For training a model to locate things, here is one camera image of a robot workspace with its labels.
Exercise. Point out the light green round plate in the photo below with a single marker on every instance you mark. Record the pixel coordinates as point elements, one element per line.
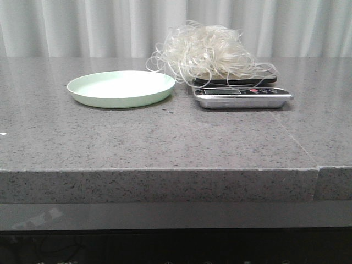
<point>121,89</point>

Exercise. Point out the digital kitchen scale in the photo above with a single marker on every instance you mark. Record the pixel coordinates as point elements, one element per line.
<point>228,91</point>

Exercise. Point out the white pleated curtain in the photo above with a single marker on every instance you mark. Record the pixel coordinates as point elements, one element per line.
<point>132,28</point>

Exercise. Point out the white vermicelli noodle bundle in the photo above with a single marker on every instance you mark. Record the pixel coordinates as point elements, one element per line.
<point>195,51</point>

